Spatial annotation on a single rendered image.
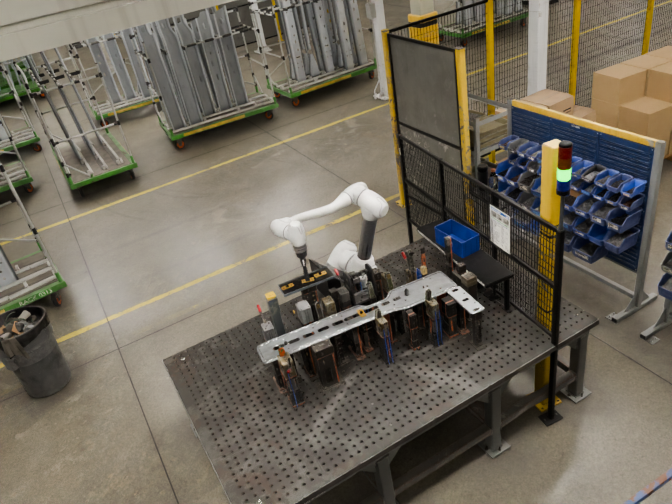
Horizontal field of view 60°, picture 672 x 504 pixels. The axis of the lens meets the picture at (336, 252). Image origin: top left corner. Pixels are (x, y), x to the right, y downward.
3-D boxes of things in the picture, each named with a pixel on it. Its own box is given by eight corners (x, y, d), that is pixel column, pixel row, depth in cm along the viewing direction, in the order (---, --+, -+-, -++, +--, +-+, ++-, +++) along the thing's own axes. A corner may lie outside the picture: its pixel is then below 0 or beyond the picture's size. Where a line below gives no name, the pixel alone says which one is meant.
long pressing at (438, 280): (265, 368, 355) (264, 366, 355) (254, 346, 374) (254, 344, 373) (459, 287, 391) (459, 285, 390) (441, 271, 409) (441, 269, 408)
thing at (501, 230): (510, 256, 383) (510, 215, 367) (489, 241, 402) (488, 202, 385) (513, 255, 384) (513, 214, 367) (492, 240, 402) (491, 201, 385)
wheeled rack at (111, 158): (143, 179, 892) (99, 63, 797) (77, 203, 857) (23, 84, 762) (115, 146, 1038) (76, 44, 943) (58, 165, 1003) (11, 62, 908)
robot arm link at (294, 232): (310, 241, 378) (296, 235, 387) (306, 220, 370) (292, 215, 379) (298, 249, 373) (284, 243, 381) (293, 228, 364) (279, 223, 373)
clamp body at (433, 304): (434, 349, 387) (430, 308, 368) (424, 339, 396) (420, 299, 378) (446, 344, 389) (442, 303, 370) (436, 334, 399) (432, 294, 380)
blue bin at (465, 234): (462, 258, 410) (461, 243, 403) (434, 242, 433) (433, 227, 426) (480, 249, 416) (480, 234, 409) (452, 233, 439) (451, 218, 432)
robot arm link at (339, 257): (333, 261, 459) (346, 237, 456) (350, 274, 451) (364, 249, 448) (323, 259, 445) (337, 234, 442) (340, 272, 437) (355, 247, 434)
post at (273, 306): (281, 351, 409) (267, 302, 385) (277, 345, 415) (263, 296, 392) (291, 347, 411) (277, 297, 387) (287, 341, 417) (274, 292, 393)
